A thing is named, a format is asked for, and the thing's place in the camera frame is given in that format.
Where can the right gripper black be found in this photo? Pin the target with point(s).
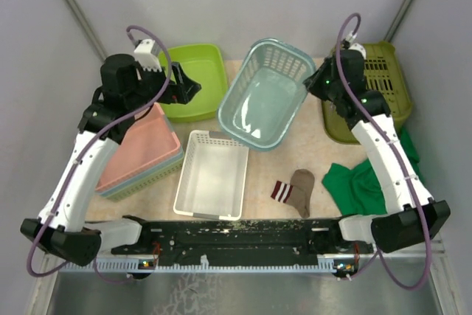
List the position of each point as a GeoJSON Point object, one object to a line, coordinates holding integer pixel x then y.
{"type": "Point", "coordinates": [312, 83]}

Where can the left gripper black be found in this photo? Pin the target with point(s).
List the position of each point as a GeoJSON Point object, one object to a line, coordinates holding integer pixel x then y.
{"type": "Point", "coordinates": [182, 91]}

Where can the lime green plastic tub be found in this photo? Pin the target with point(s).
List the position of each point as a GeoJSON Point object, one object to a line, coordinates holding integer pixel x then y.
{"type": "Point", "coordinates": [203, 64]}

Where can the pink perforated basket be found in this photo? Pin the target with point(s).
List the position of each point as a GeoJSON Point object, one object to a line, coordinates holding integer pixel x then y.
{"type": "Point", "coordinates": [149, 142]}

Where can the light blue perforated basket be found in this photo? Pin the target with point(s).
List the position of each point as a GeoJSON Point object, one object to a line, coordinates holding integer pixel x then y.
{"type": "Point", "coordinates": [266, 94]}

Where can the olive green large container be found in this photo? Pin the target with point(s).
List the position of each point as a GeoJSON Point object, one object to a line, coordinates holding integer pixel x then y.
{"type": "Point", "coordinates": [383, 74]}

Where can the white perforated basket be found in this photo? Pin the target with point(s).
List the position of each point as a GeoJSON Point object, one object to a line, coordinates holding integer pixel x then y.
{"type": "Point", "coordinates": [213, 177]}

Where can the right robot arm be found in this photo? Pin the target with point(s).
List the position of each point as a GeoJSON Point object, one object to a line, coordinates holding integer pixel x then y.
{"type": "Point", "coordinates": [412, 215]}

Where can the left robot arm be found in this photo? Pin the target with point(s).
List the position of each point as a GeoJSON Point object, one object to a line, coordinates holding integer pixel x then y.
{"type": "Point", "coordinates": [127, 89]}

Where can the light green perforated basket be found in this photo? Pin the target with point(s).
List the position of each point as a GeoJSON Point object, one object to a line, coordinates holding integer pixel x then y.
{"type": "Point", "coordinates": [132, 189]}

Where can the brown striped sock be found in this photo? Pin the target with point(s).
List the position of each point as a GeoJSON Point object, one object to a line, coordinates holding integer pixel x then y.
{"type": "Point", "coordinates": [297, 192]}

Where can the green cloth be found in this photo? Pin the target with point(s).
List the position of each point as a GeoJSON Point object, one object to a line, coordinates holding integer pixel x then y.
{"type": "Point", "coordinates": [355, 191]}

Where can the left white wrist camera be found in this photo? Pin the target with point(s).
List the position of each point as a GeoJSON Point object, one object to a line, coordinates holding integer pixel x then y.
{"type": "Point", "coordinates": [146, 54]}

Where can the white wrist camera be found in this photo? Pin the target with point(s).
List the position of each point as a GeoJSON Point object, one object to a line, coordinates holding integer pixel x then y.
{"type": "Point", "coordinates": [351, 43]}
{"type": "Point", "coordinates": [146, 54]}

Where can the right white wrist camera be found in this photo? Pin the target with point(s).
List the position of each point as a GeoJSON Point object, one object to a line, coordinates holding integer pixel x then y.
{"type": "Point", "coordinates": [351, 43]}

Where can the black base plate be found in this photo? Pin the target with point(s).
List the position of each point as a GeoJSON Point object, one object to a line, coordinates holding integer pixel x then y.
{"type": "Point", "coordinates": [249, 245]}

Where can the aluminium frame rail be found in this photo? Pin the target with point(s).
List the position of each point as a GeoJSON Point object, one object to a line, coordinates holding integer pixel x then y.
{"type": "Point", "coordinates": [436, 247]}

